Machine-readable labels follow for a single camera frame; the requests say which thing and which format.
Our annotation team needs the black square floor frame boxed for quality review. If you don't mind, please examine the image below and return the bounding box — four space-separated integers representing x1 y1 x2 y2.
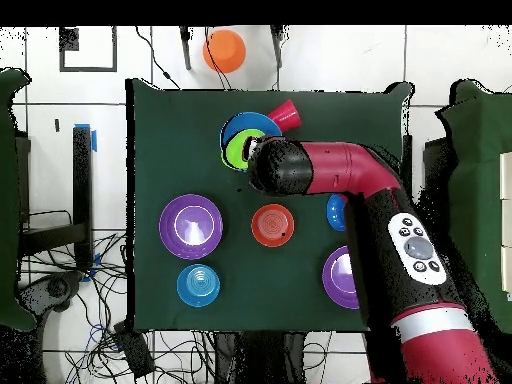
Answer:
58 26 118 73

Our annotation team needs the green cloth covered table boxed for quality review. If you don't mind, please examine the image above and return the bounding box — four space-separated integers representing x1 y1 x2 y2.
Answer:
434 78 512 335
0 66 39 332

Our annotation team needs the orange-red plastic bowl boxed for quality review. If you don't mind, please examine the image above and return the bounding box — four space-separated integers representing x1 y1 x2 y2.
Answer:
250 203 296 248

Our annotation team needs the orange round object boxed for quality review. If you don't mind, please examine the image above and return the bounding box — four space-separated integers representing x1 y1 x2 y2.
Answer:
202 28 248 75

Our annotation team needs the dark blue plastic bowl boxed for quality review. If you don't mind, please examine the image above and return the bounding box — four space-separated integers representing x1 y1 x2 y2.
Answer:
325 192 348 233

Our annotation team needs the green plastic bowl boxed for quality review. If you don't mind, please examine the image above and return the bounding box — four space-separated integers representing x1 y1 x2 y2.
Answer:
220 128 267 172

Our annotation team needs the dark green tablecloth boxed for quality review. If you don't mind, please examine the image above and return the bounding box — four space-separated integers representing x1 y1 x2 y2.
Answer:
124 77 415 335

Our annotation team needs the black cable with connector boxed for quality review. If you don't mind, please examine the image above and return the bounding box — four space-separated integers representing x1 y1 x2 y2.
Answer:
134 26 182 90

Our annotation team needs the black power adapter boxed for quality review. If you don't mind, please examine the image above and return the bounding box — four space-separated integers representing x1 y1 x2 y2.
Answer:
112 321 156 379

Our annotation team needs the white box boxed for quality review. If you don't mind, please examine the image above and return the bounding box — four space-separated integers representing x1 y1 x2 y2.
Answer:
501 245 512 296

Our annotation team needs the black grey chair base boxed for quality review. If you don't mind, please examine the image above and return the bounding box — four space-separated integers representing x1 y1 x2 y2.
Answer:
17 270 86 321

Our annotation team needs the large light blue bowl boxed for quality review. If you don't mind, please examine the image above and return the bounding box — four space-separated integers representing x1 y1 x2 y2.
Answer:
218 111 284 161

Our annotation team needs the black tripod leg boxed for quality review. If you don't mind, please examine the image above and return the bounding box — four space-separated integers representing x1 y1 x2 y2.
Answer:
270 25 290 69
178 26 193 72

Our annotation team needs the red plastic cup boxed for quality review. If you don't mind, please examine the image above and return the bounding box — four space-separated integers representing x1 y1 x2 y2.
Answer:
265 99 303 134

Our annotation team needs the purple plastic bowl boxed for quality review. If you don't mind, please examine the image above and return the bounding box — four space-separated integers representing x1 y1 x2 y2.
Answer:
321 244 360 310
158 193 224 261

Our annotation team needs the tangle of floor cables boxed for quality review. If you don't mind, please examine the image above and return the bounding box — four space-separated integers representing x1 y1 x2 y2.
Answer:
23 209 217 384

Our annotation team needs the small light blue bowl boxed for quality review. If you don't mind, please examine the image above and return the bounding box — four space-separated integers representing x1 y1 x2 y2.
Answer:
176 263 222 309

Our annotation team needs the blue tape strip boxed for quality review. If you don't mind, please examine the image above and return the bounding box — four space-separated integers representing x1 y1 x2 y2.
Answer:
74 123 98 153

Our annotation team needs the black metal post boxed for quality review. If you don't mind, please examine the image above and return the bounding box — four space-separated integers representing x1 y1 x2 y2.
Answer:
401 134 414 193

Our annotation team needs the black metal stand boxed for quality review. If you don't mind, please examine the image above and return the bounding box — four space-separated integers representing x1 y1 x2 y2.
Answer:
19 126 95 272

